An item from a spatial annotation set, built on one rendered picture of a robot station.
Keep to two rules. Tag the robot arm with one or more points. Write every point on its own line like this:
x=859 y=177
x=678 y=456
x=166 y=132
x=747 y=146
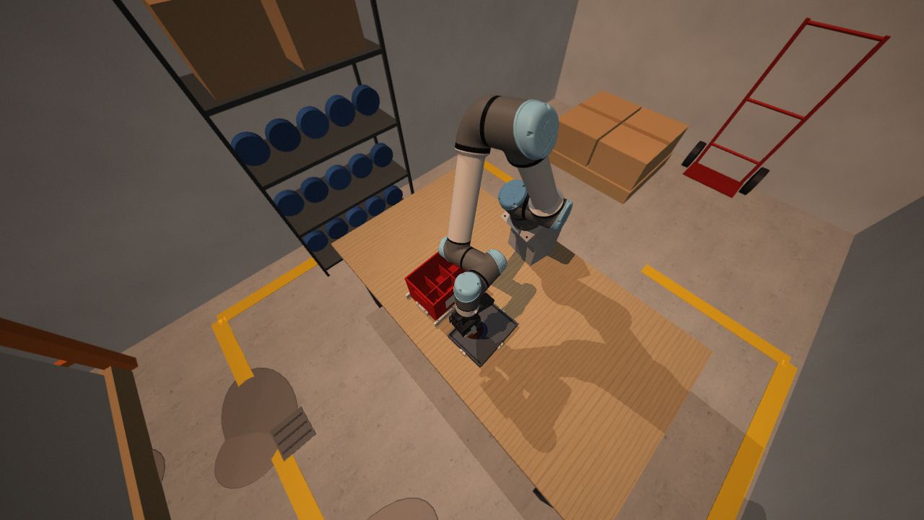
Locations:
x=526 y=131

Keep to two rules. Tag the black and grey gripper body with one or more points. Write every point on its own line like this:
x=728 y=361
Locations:
x=463 y=324

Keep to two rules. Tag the brown bottle with blue label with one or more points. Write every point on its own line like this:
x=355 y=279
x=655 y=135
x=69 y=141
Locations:
x=481 y=333

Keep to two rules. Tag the red plastic crate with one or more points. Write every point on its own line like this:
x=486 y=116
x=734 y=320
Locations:
x=431 y=285

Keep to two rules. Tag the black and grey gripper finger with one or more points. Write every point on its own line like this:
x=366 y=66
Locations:
x=475 y=329

